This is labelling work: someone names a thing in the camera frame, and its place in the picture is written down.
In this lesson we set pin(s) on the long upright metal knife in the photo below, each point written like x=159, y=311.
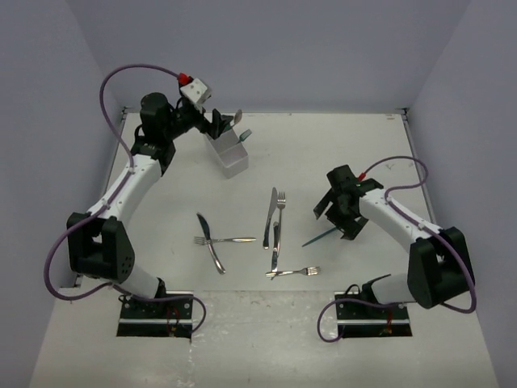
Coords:
x=271, y=210

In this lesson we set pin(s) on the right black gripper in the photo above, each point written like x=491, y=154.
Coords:
x=350, y=228

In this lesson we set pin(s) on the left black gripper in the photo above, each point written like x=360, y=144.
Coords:
x=218, y=122

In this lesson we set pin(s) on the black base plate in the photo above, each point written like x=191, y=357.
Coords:
x=160, y=320
x=358, y=321

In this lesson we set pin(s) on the teal plastic knife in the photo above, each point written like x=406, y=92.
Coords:
x=243, y=136

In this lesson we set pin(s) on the upright metal fork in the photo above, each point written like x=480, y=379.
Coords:
x=281, y=204

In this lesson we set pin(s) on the teal plastic fork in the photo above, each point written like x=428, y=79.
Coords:
x=320, y=236

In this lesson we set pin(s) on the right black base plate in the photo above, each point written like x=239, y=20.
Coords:
x=358, y=321

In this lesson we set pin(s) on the left metal knife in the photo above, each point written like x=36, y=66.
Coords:
x=207, y=235

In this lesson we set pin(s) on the metal fork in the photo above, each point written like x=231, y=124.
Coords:
x=203, y=241
x=307, y=271
x=281, y=204

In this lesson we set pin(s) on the white three-compartment container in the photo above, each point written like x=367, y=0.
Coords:
x=228, y=153

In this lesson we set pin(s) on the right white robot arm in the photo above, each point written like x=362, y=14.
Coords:
x=439, y=266

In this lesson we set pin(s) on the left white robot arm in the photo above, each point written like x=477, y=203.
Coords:
x=98, y=242

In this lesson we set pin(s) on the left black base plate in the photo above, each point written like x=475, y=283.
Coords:
x=160, y=320

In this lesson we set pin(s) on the round metal ladle spoon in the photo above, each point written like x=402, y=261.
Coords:
x=237, y=117

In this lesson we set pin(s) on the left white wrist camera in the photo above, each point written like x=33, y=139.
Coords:
x=197, y=92

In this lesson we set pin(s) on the crossing metal knife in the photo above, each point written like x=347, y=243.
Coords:
x=276, y=248

